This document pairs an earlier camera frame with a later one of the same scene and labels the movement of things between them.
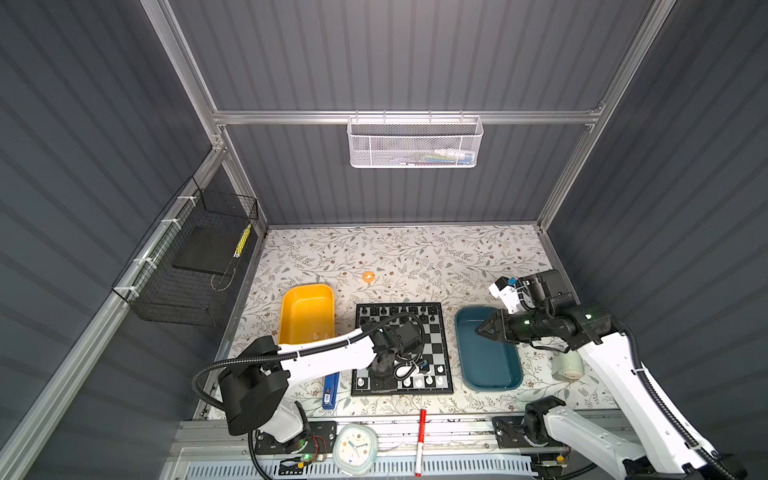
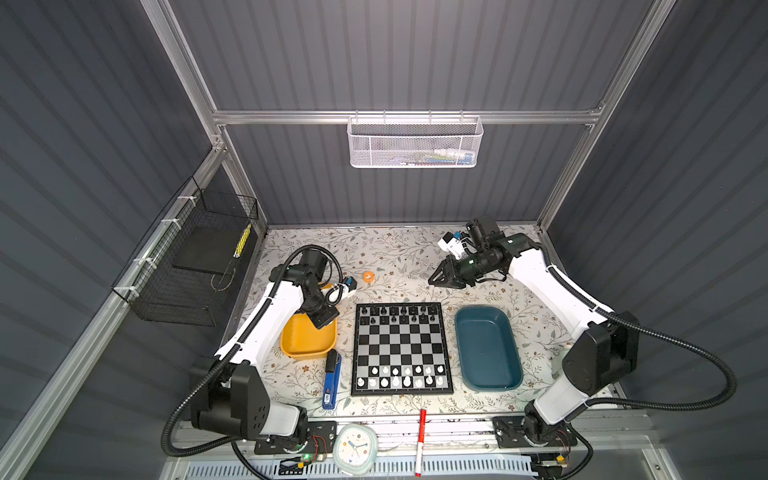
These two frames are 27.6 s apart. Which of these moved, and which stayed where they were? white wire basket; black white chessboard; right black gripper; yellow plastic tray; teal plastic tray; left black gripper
Moved: right black gripper; left black gripper
Stayed: white wire basket; teal plastic tray; black white chessboard; yellow plastic tray
